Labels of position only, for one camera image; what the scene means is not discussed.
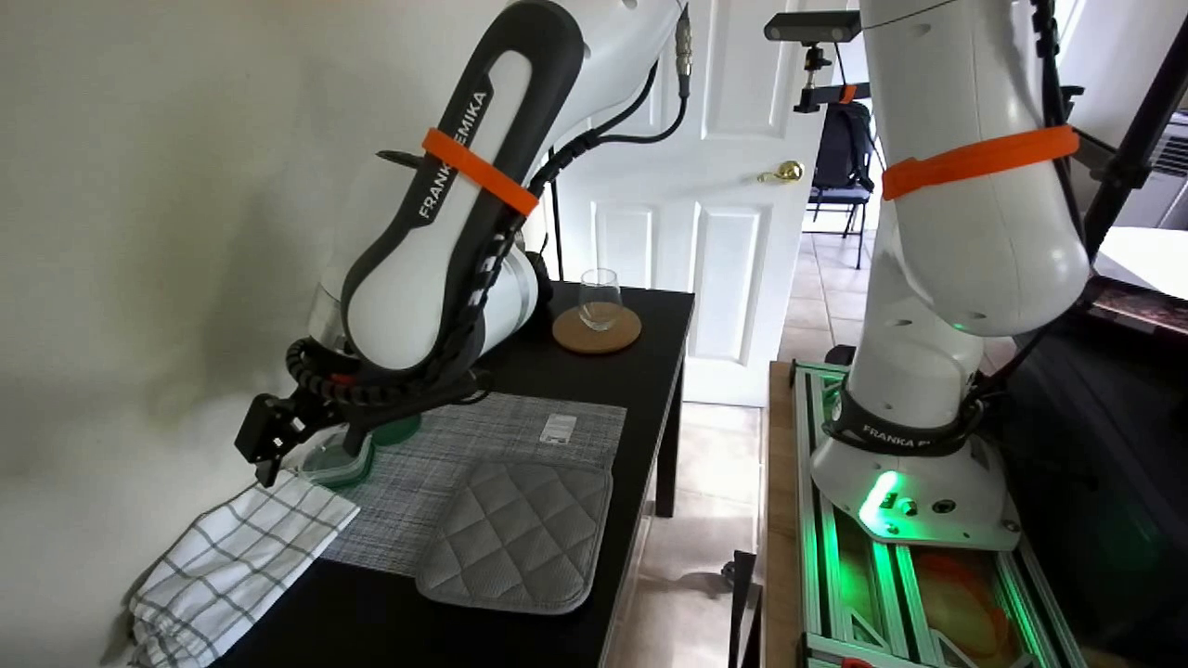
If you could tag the brass door knob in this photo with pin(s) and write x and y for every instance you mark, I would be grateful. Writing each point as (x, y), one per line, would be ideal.
(786, 171)

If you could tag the white checked towel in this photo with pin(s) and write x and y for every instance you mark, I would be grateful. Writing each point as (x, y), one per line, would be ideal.
(234, 562)

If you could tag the black side table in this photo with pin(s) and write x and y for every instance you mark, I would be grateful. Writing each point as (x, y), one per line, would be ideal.
(643, 359)

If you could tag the black tripod stand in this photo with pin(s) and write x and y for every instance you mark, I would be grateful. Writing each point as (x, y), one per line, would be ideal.
(1133, 136)

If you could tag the clear drinking glass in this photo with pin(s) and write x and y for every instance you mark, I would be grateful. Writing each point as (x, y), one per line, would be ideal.
(599, 298)

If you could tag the dark folding chair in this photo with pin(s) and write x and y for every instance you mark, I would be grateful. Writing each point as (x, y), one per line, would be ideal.
(846, 155)

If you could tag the grey plaid placemat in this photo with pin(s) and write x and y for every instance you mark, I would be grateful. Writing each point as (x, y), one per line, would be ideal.
(497, 428)

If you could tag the aluminium profile base frame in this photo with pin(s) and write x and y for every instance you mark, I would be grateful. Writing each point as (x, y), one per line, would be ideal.
(857, 595)

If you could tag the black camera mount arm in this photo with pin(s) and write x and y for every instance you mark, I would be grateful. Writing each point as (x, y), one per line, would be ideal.
(821, 86)

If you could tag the black cabinet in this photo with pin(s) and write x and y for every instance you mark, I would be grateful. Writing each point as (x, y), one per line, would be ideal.
(1101, 470)

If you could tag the grey quilted pot holder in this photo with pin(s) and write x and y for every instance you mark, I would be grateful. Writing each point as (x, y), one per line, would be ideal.
(523, 540)

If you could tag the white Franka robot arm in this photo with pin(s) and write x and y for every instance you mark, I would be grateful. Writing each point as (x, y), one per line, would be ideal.
(968, 246)

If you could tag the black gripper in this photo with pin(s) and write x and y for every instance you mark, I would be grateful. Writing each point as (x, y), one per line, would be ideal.
(280, 428)

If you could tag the black camera on mount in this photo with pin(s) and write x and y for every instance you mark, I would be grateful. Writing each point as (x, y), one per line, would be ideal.
(810, 24)

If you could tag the wooden robot platform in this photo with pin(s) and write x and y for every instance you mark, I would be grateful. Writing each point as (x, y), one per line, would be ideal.
(780, 532)

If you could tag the white panel door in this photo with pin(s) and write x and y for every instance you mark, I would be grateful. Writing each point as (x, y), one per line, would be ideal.
(728, 246)

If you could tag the round cork coaster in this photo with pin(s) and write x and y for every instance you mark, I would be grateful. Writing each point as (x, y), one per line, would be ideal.
(599, 339)

